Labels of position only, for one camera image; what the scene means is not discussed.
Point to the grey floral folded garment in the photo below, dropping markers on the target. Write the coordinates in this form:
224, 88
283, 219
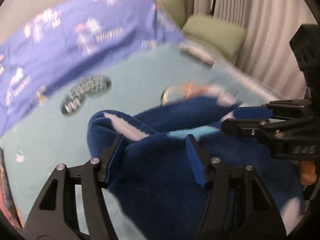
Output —
7, 200

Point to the navy star fleece garment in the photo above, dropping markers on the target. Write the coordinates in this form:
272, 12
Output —
155, 180

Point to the teal printed bedsheet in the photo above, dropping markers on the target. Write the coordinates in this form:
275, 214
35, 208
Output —
137, 67

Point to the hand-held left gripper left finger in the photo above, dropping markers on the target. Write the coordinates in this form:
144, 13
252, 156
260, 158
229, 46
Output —
113, 160

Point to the purple tree print sheet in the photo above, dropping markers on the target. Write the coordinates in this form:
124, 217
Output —
62, 42

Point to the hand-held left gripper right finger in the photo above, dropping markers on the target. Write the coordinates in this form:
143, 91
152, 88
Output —
196, 162

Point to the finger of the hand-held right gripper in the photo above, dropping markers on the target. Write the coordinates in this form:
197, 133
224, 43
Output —
240, 127
252, 112

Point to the person's right hand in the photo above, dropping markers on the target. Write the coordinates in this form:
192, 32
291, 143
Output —
308, 173

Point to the beige curtain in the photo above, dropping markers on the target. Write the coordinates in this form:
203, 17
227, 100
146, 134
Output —
262, 17

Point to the large green pillow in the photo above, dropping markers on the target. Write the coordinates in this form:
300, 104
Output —
215, 32

